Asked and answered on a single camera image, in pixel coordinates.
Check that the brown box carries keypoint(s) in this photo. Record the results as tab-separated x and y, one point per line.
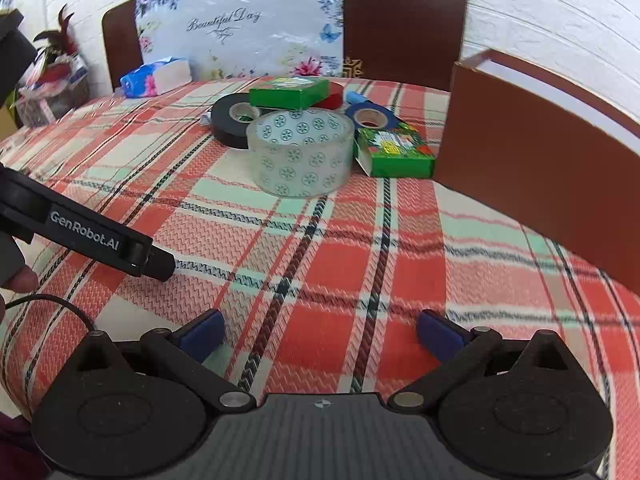
525	160

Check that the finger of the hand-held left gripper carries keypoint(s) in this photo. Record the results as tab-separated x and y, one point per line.
161	262

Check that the plain green box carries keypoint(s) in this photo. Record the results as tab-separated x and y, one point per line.
285	95

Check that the floral printed board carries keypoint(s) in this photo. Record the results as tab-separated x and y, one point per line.
240	45

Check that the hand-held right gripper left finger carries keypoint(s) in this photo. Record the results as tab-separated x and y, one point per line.
200	336

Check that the floral green box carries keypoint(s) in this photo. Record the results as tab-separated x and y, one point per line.
395	162

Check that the red plaid tablecloth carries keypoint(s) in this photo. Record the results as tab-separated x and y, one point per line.
325	260

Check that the dark red clothing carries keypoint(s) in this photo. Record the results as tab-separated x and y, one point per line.
17	450

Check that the black tape roll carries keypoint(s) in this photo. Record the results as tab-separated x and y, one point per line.
225	125

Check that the red tape roll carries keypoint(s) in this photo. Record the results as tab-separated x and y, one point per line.
332	101

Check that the clear patterned tape roll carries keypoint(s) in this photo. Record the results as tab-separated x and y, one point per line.
300	170

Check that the blue tissue pack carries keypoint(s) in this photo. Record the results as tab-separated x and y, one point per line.
150	80

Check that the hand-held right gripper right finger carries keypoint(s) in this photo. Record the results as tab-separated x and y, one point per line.
442	335

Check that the blue capped marker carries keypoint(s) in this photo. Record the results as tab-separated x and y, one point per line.
353	95

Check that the blue tape roll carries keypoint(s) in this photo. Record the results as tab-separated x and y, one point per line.
385	117

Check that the person's left hand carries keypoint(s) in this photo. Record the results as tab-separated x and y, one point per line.
20	280

